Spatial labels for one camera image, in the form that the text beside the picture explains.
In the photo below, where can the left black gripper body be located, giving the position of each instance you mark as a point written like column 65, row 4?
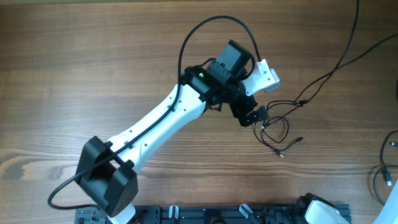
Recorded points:
column 238, row 101

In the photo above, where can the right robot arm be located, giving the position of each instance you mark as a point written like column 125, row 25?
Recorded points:
column 388, row 214

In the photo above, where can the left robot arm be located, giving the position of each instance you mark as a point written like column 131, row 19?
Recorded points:
column 107, row 171

